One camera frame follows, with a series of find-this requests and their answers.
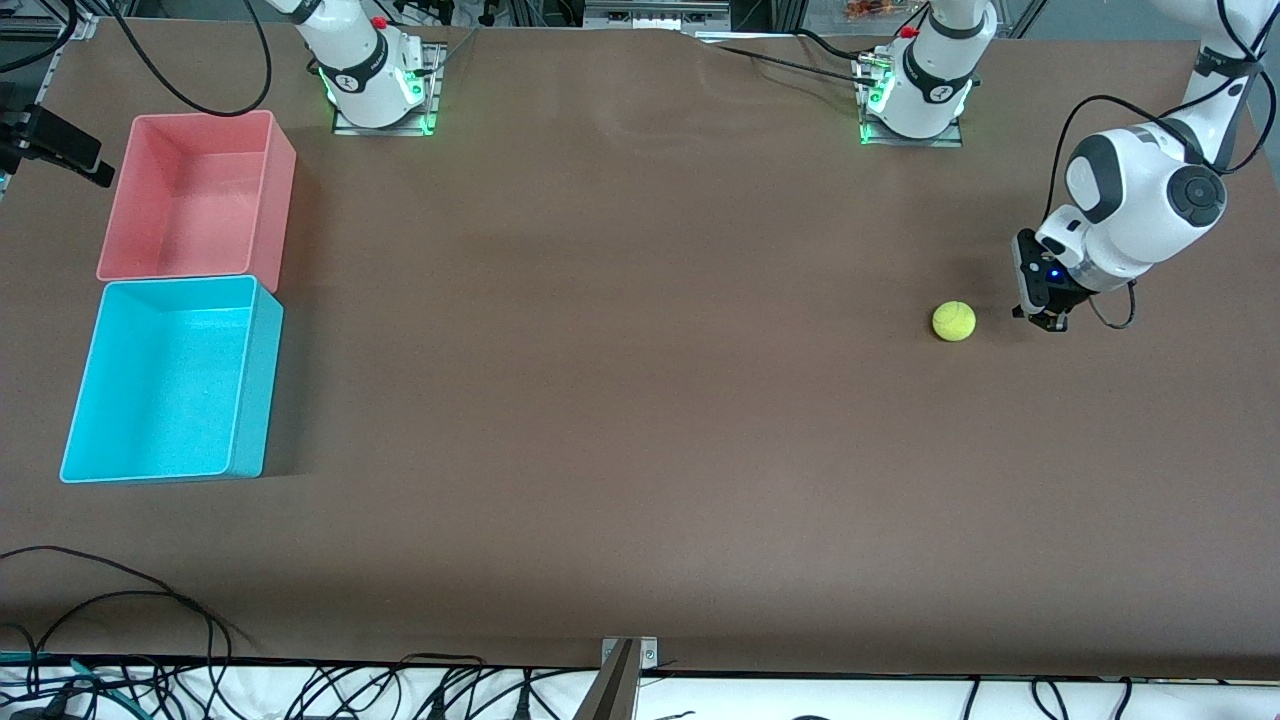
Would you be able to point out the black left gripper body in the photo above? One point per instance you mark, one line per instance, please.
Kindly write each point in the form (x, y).
(1067, 296)

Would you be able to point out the yellow tennis ball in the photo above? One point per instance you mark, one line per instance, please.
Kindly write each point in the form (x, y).
(954, 321)

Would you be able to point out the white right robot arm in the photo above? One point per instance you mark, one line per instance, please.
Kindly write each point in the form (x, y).
(360, 60)

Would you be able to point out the pink plastic bin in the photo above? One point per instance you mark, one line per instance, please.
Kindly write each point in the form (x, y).
(200, 200)

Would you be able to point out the blue plastic bin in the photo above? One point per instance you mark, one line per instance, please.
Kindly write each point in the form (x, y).
(160, 390)

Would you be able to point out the silver aluminium profile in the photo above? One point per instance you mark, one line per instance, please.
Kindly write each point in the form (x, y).
(80, 25)

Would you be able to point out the orange packet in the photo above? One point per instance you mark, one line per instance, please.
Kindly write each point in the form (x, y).
(870, 10)

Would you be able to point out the dark metal bar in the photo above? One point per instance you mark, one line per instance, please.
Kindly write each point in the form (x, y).
(610, 695)

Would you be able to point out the black power plug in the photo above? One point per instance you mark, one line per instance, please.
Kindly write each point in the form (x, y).
(523, 703)
(437, 705)

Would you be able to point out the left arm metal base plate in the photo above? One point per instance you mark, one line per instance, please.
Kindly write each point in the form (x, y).
(950, 140)

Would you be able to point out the grey metal rail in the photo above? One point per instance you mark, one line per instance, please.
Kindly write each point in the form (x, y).
(650, 15)

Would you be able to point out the grey metal bracket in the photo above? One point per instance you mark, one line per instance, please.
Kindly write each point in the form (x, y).
(648, 652)

